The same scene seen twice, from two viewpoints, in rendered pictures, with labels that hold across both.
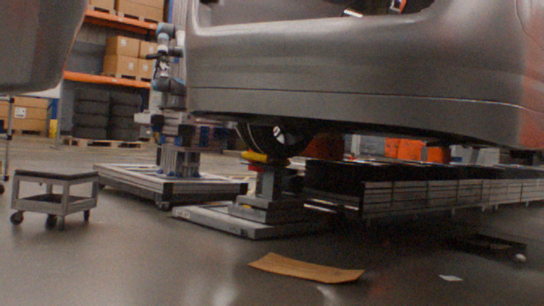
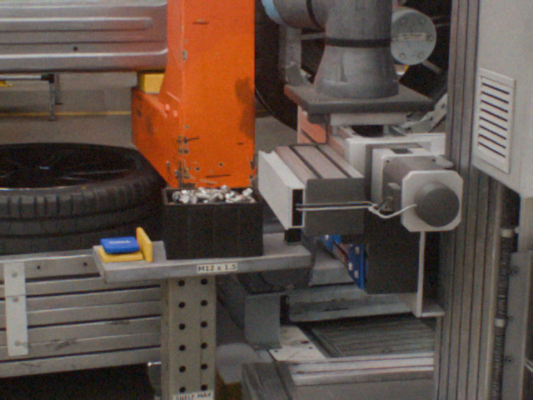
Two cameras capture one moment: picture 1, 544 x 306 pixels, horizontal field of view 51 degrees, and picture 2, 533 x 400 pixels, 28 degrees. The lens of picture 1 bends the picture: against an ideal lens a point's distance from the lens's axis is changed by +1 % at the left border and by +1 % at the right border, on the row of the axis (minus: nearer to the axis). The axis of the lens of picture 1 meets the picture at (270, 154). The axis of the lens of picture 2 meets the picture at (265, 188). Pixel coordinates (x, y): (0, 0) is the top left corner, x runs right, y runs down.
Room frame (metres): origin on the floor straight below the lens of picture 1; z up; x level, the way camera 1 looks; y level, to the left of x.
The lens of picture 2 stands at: (6.60, 1.31, 1.10)
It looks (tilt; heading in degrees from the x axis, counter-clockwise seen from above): 13 degrees down; 212
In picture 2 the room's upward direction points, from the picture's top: 1 degrees clockwise
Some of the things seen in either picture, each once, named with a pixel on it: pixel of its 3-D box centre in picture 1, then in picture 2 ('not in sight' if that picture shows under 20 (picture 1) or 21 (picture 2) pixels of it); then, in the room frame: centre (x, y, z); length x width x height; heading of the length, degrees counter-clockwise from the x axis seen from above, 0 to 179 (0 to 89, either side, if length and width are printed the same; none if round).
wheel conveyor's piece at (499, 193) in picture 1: (468, 191); not in sight; (6.61, -2.35, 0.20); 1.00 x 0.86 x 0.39; 139
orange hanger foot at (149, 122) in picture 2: (312, 135); (178, 94); (4.42, -0.31, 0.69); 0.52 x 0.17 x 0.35; 49
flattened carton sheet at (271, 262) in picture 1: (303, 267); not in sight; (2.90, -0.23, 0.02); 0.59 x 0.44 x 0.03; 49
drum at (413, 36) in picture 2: not in sight; (395, 34); (4.15, 0.15, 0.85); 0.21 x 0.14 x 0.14; 49
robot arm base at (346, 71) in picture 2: not in sight; (357, 64); (4.88, 0.43, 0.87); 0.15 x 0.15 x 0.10
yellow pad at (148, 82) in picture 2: (330, 135); (165, 80); (4.31, -0.44, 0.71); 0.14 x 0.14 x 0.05; 49
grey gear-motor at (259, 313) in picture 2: (285, 189); (260, 261); (4.31, -0.14, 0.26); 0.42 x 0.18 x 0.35; 49
